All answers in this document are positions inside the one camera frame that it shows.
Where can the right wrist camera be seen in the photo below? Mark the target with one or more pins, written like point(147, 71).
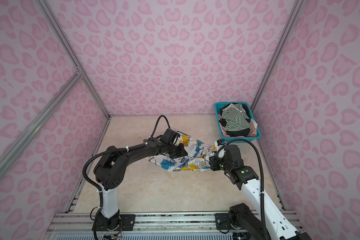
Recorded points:
point(228, 149)

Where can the teal plastic laundry basket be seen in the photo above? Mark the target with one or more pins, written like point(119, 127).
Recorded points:
point(236, 121)

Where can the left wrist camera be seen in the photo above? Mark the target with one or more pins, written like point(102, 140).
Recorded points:
point(170, 136)

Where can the diagonal aluminium wall strut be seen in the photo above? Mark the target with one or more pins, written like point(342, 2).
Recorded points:
point(17, 148)

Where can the black garment in basket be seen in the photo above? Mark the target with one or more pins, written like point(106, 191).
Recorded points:
point(240, 132)

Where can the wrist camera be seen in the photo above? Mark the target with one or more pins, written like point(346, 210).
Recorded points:
point(170, 136)
point(228, 149)

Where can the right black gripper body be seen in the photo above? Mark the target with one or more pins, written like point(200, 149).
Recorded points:
point(219, 164)

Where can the green white striped garment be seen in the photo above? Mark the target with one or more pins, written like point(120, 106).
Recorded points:
point(235, 118)

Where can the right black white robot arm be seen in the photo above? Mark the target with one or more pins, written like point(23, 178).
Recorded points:
point(272, 224)

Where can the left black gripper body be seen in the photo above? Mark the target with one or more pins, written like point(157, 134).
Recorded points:
point(177, 152)

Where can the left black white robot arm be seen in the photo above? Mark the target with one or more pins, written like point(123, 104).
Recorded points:
point(106, 171)

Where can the white yellow blue printed garment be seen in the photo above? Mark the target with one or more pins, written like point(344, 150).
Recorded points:
point(197, 158)

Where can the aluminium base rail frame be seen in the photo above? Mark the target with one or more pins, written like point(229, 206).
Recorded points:
point(148, 226)

